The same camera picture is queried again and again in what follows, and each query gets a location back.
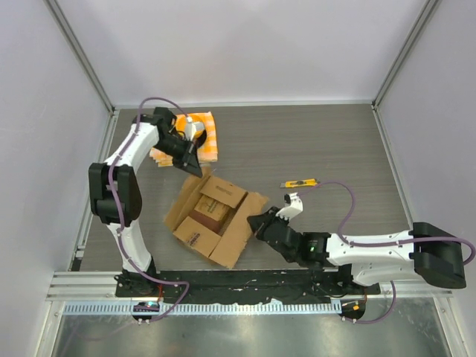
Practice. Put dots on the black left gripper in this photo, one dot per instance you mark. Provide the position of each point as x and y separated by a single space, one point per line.
188 161

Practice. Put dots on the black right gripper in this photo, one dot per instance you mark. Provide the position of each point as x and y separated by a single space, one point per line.
259 224

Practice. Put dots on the brown cardboard express box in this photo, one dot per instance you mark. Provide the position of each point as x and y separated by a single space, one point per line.
224 248

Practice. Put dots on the yellow utility knife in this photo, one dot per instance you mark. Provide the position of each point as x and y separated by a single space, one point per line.
299 183

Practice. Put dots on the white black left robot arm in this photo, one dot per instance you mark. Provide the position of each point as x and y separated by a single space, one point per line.
115 196

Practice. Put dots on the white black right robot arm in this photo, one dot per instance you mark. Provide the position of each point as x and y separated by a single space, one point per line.
425 252

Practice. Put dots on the small brown inner box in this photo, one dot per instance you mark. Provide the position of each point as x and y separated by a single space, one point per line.
210 213

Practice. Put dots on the orange checkered cloth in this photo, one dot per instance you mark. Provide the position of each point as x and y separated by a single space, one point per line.
207 153

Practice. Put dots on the orange bowl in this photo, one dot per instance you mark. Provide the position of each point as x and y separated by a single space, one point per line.
200 126

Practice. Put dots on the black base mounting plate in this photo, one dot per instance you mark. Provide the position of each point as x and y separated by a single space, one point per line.
244 287

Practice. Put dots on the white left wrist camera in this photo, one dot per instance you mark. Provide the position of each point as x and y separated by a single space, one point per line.
190 128

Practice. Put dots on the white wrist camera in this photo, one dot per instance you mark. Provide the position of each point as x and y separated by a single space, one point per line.
293 207
190 128

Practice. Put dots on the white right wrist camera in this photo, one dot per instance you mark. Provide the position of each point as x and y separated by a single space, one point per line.
293 207

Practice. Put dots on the white slotted cable duct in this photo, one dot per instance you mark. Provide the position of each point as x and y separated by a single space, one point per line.
129 307

